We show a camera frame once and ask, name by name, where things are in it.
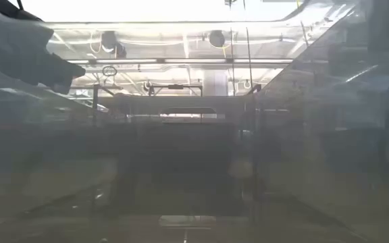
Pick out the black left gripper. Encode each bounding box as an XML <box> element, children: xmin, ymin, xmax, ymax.
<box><xmin>0</xmin><ymin>0</ymin><xmax>86</xmax><ymax>95</ymax></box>

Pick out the black frame wooden table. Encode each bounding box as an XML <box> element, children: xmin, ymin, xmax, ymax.
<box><xmin>92</xmin><ymin>83</ymin><xmax>263</xmax><ymax>159</ymax></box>

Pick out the black cable loop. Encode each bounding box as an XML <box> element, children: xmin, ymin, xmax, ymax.
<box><xmin>101</xmin><ymin>65</ymin><xmax>118</xmax><ymax>77</ymax></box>

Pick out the black ceiling cable reel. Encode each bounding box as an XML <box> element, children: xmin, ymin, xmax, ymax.
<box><xmin>101</xmin><ymin>30</ymin><xmax>127</xmax><ymax>59</ymax></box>
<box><xmin>209</xmin><ymin>29</ymin><xmax>226</xmax><ymax>49</ymax></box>

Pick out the black hanging cable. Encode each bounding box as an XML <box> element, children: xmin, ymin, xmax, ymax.
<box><xmin>242</xmin><ymin>0</ymin><xmax>255</xmax><ymax>97</ymax></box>
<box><xmin>229</xmin><ymin>0</ymin><xmax>236</xmax><ymax>97</ymax></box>

